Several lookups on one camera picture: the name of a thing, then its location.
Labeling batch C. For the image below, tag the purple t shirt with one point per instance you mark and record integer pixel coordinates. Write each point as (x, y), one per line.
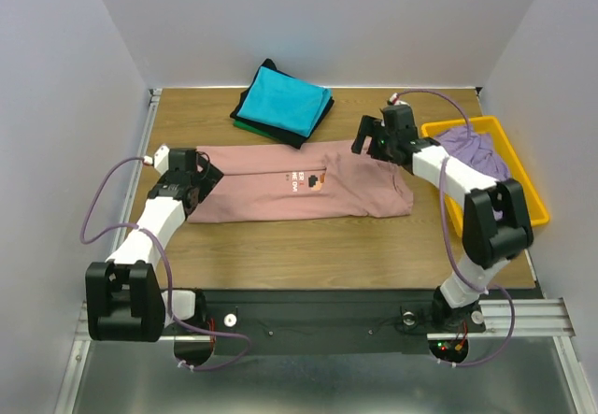
(474, 149)

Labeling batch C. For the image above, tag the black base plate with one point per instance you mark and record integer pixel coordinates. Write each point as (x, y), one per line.
(326, 322)

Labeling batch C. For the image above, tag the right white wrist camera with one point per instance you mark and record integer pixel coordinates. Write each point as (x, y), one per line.
(395, 100)

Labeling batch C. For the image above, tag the folded green t shirt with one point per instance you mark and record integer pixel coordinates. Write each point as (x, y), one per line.
(251, 129)

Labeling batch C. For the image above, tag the yellow plastic tray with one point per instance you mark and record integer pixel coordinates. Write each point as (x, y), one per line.
(490, 125)

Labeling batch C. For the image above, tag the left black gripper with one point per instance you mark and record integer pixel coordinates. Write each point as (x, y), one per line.
(210, 177)

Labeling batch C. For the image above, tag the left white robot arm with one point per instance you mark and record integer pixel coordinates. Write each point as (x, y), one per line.
(124, 299)

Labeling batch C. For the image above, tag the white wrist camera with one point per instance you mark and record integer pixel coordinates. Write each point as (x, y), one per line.
(395, 100)
(159, 160)

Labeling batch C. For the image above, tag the pink t shirt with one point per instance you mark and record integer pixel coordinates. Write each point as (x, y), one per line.
(321, 180)

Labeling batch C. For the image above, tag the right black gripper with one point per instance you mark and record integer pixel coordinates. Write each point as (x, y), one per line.
(374, 138)

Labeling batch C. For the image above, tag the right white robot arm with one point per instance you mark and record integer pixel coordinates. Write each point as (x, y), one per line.
(496, 221)

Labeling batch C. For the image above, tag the left aluminium rail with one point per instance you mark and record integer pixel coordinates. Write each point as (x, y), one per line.
(127, 178)

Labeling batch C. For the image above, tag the folded cyan t shirt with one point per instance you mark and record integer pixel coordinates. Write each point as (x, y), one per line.
(284, 102)

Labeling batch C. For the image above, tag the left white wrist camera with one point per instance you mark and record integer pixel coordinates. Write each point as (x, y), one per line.
(159, 160)

